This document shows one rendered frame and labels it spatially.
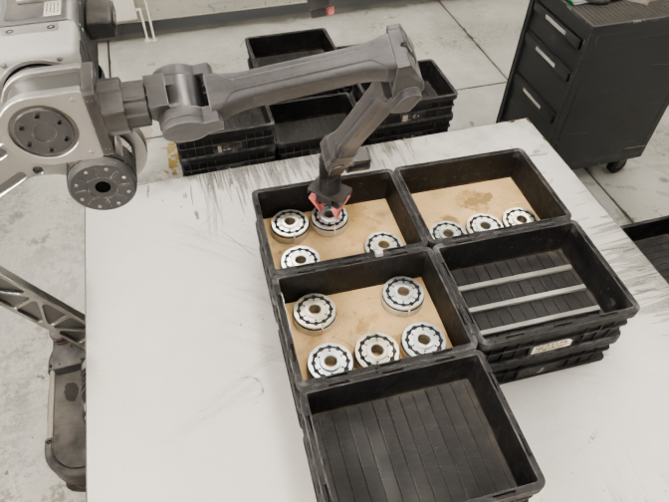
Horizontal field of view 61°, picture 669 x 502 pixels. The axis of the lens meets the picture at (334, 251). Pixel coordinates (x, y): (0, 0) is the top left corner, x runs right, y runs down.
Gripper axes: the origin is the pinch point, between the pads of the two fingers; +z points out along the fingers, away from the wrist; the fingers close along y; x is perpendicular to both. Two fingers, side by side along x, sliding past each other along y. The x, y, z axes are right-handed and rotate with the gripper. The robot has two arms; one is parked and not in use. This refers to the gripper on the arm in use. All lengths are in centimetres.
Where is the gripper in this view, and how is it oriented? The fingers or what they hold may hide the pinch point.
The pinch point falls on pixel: (329, 212)
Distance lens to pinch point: 155.6
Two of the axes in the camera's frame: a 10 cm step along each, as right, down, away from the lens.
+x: -5.0, 6.5, -5.7
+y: -8.6, -3.9, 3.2
